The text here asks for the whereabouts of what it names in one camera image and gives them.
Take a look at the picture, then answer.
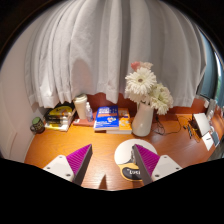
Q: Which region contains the black paperback book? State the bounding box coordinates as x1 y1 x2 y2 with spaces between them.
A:
44 114 76 123
44 118 76 127

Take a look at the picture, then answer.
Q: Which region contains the white flower bouquet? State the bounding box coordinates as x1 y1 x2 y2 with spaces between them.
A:
124 60 174 116

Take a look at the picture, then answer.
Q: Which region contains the white paper sheet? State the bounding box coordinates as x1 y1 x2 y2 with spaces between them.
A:
201 131 215 152

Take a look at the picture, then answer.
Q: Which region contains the round white mouse pad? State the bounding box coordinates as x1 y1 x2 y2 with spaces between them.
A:
114 138 158 183

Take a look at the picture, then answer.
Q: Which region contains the yellow and black book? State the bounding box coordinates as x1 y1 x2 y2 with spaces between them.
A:
46 105 75 118

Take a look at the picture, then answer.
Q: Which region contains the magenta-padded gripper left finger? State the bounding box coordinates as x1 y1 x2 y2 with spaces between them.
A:
42 143 94 186

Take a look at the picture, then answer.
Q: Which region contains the white ceramic vase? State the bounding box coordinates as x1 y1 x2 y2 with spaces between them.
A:
131 101 155 138

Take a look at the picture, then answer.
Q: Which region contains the blue book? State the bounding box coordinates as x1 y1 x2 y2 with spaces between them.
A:
93 105 120 132

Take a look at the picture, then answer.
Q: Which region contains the white tilted tablet device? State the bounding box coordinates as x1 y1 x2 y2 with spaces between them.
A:
191 112 212 138

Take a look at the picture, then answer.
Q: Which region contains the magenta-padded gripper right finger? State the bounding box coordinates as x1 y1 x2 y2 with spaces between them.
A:
131 143 183 186

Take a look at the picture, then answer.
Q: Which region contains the black cable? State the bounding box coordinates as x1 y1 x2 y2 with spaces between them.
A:
151 113 194 136

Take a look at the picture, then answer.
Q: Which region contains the red book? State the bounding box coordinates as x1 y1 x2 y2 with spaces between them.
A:
72 118 96 128

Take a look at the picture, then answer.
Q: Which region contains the clear spray bottle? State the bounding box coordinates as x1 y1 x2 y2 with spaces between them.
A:
85 101 94 123

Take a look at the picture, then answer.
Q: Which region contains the white curtain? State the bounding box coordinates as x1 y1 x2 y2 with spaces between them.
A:
24 0 208 109

